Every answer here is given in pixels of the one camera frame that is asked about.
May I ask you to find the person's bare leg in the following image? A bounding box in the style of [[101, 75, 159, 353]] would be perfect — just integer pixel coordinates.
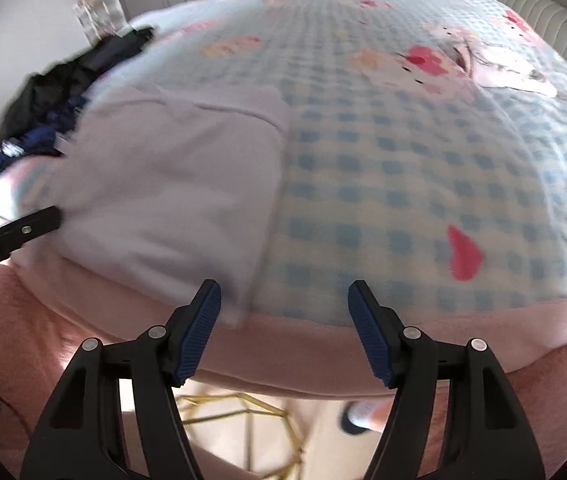
[[501, 342, 567, 480]]

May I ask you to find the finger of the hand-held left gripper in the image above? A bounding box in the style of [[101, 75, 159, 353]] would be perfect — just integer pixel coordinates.
[[0, 205, 63, 262]]

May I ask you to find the beige padded headboard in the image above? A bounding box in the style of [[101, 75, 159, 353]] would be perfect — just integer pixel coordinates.
[[456, 0, 567, 91]]

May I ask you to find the shelf of small figures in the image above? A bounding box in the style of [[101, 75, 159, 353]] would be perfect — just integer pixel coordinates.
[[74, 0, 129, 41]]

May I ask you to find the white sock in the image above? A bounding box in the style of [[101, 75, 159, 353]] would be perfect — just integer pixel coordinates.
[[351, 402, 384, 429]]

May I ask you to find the pile of dark clothes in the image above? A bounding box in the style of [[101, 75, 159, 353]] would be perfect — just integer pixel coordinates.
[[0, 27, 154, 176]]

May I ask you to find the white shirt with dark trim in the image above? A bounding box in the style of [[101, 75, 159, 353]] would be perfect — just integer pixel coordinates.
[[16, 82, 291, 331]]

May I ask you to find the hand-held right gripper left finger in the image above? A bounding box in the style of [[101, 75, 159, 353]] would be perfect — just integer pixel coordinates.
[[20, 279, 223, 480]]

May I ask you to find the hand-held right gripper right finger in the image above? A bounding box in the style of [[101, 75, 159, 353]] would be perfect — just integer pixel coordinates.
[[347, 280, 549, 480]]

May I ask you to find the pink and white cloth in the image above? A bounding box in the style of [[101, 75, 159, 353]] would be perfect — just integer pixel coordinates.
[[0, 155, 67, 241]]

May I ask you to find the checkered printed blanket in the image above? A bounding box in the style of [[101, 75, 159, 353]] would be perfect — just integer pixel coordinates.
[[0, 0, 567, 401]]

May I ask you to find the gold wire stool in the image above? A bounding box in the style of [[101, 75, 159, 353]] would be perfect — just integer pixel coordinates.
[[174, 392, 304, 480]]

